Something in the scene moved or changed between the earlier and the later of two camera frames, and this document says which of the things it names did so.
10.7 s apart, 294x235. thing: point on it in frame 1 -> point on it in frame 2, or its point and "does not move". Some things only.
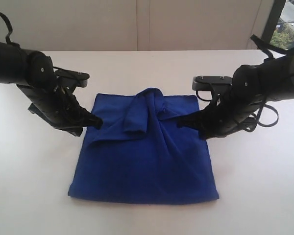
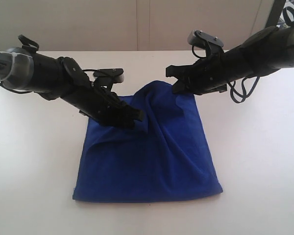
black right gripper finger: [197, 120] -> [182, 86]
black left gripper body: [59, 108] -> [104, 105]
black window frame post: [272, 20] does not move
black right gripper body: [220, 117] -> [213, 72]
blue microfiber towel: [141, 154] does not move
